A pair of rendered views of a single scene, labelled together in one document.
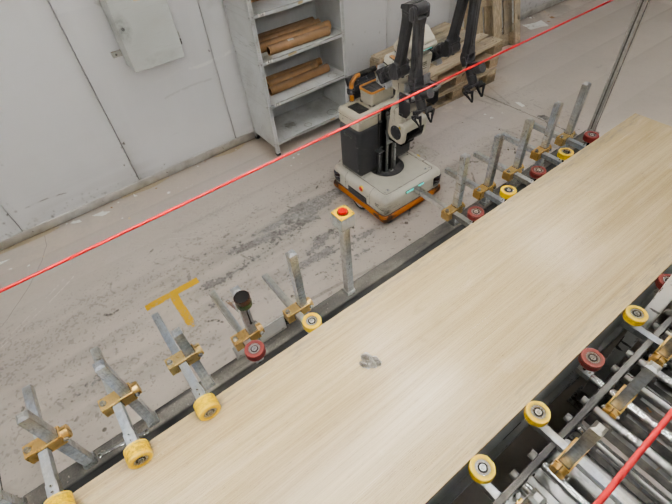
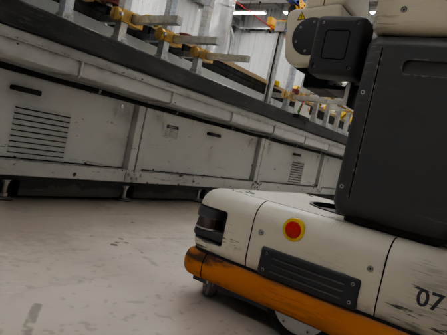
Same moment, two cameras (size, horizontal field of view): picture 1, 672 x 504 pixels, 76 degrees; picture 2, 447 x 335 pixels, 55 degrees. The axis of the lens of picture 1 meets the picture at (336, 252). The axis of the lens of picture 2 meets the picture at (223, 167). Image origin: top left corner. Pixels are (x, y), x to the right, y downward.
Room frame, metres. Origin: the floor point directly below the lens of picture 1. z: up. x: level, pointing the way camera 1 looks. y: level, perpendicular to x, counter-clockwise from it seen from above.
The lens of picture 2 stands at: (3.76, -1.30, 0.39)
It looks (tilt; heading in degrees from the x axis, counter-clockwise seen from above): 3 degrees down; 157
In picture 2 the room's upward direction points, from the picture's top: 12 degrees clockwise
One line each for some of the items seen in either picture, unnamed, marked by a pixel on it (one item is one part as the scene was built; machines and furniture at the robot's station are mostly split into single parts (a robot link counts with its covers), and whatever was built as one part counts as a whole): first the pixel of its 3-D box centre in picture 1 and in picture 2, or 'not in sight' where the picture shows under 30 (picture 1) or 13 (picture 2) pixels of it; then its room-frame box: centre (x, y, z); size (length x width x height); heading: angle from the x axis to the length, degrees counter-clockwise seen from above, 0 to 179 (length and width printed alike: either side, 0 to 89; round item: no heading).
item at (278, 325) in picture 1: (260, 336); (302, 110); (1.05, 0.37, 0.75); 0.26 x 0.01 x 0.10; 123
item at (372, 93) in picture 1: (376, 91); not in sight; (2.94, -0.42, 0.87); 0.23 x 0.15 x 0.11; 123
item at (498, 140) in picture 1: (490, 173); (169, 14); (1.83, -0.88, 0.91); 0.04 x 0.04 x 0.48; 33
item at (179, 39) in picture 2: (475, 187); (179, 39); (1.85, -0.82, 0.81); 0.43 x 0.03 x 0.04; 33
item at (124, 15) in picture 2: (513, 171); (127, 18); (1.95, -1.07, 0.81); 0.14 x 0.06 x 0.05; 123
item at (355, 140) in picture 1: (378, 127); (424, 108); (2.92, -0.43, 0.59); 0.55 x 0.34 x 0.83; 123
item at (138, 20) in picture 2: (504, 169); (138, 20); (1.98, -1.03, 0.80); 0.43 x 0.03 x 0.04; 33
